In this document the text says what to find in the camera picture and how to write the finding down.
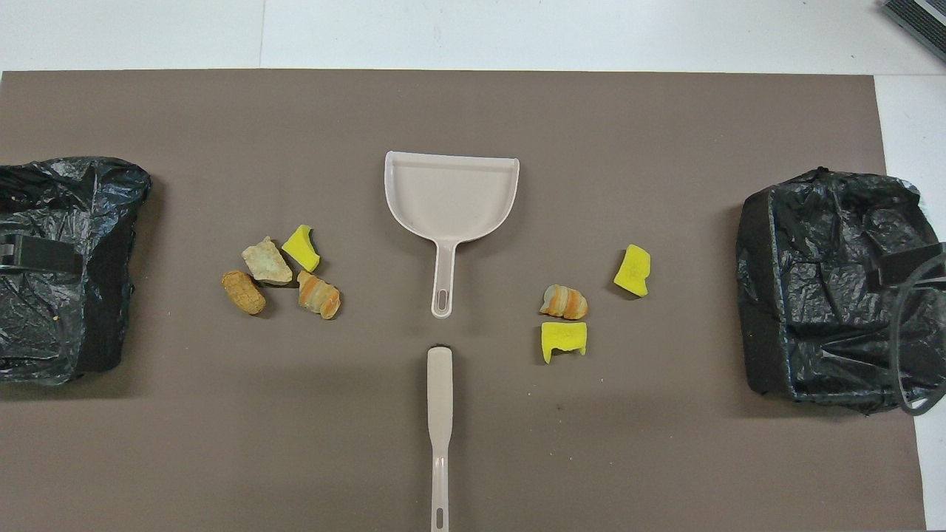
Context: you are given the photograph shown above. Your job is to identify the brown fried nugget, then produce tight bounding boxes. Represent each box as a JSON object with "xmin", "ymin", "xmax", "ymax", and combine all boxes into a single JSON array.
[{"xmin": 222, "ymin": 270, "xmax": 267, "ymax": 316}]

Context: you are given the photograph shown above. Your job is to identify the pale stone-like bread chunk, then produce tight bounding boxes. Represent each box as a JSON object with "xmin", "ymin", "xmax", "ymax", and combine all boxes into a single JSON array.
[{"xmin": 242, "ymin": 236, "xmax": 293, "ymax": 286}]

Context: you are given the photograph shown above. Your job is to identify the yellow wedge sponge piece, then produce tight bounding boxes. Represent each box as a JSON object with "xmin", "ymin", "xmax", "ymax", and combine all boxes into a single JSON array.
[{"xmin": 282, "ymin": 225, "xmax": 322, "ymax": 273}]

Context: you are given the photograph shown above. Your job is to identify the long striped croissant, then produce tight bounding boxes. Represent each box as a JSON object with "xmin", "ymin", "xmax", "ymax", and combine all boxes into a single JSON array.
[{"xmin": 297, "ymin": 270, "xmax": 341, "ymax": 320}]

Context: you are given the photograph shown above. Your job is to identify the short striped croissant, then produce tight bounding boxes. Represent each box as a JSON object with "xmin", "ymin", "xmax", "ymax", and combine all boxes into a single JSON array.
[{"xmin": 540, "ymin": 284, "xmax": 589, "ymax": 321}]

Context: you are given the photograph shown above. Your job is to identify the yellow notched sponge piece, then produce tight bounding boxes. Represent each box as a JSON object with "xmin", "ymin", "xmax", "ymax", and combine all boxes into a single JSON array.
[{"xmin": 541, "ymin": 321, "xmax": 588, "ymax": 364}]

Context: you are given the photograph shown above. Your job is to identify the beige plastic dustpan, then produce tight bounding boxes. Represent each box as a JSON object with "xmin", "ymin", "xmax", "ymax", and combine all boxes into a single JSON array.
[{"xmin": 384, "ymin": 151, "xmax": 520, "ymax": 319}]

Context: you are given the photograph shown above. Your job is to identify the beige hand brush black bristles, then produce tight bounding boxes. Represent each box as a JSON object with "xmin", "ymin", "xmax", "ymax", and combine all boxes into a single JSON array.
[{"xmin": 426, "ymin": 344, "xmax": 454, "ymax": 532}]

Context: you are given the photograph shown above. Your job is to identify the black bag lined bin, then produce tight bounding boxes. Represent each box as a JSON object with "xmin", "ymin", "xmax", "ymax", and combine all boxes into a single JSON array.
[
  {"xmin": 737, "ymin": 168, "xmax": 946, "ymax": 415},
  {"xmin": 0, "ymin": 157, "xmax": 152, "ymax": 386}
]

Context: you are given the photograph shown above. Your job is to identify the dark ribbed vent panel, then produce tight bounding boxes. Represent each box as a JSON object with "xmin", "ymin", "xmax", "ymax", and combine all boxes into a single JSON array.
[{"xmin": 883, "ymin": 0, "xmax": 946, "ymax": 64}]

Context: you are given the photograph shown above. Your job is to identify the brown table mat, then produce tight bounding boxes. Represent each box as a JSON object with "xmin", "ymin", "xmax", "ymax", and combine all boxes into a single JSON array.
[{"xmin": 0, "ymin": 69, "xmax": 928, "ymax": 532}]

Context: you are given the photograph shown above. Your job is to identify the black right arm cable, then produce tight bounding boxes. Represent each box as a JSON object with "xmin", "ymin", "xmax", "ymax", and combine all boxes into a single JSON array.
[{"xmin": 889, "ymin": 251, "xmax": 946, "ymax": 417}]

